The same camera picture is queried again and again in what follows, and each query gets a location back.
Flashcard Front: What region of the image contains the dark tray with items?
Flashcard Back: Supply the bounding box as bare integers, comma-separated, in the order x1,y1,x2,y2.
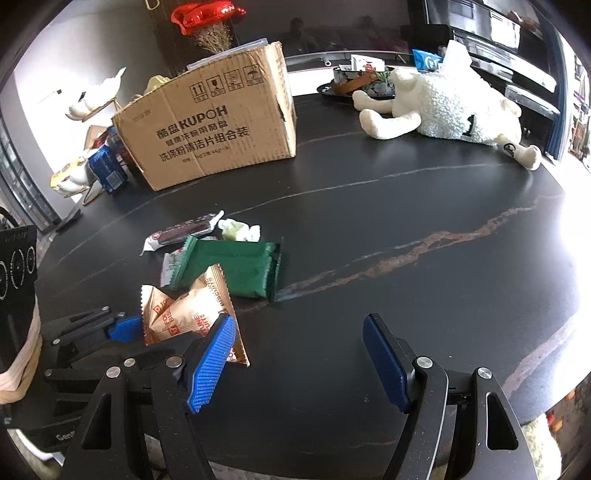
317,66,396,105

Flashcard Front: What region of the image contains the white lower snack bowl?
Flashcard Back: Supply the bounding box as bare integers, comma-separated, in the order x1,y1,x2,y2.
50,156,97,198

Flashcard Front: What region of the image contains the blue soda can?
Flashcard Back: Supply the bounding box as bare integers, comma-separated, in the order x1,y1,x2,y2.
88,144,128,194

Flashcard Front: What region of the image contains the orange biscuit packet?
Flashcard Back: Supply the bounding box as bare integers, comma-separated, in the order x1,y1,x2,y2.
140,264,250,367

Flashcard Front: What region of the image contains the black television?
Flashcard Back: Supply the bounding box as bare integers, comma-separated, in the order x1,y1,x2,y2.
235,0,410,57

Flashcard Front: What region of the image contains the dark green snack packet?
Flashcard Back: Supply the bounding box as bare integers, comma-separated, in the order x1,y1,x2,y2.
168,236,283,302

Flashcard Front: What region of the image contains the black piano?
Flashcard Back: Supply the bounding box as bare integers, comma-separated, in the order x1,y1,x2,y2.
408,1,568,160

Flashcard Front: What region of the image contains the white upper snack bowl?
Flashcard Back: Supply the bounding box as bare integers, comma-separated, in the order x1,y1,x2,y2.
65,67,126,121

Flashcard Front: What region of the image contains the pale green candy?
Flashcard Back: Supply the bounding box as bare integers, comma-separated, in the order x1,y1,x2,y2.
217,218,262,243

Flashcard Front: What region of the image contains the dried flower vase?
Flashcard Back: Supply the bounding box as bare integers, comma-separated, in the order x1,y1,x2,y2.
192,23,232,54

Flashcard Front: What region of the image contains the brown cardboard box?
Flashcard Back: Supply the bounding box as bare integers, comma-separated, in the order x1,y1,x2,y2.
112,42,297,191

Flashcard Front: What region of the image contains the long dark snack bar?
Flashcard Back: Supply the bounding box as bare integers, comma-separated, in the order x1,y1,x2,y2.
141,210,224,255

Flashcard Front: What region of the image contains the cheese snack packet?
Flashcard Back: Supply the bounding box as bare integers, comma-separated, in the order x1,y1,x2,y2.
160,249,185,289

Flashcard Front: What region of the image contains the yellow mountain tissue holder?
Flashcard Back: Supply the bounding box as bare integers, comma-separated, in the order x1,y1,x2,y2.
132,75,170,101

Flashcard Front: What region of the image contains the white plush sheep toy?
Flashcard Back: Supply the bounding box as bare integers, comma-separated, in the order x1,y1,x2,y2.
352,40,542,171

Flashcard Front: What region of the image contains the white snack bowl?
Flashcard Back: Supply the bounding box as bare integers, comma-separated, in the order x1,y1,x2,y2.
65,67,126,121
50,156,97,198

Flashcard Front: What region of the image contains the red heart balloon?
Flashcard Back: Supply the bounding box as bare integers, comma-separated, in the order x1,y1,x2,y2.
169,1,246,36

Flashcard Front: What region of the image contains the blue snack bag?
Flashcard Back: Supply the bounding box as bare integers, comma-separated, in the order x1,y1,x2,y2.
413,49,443,73

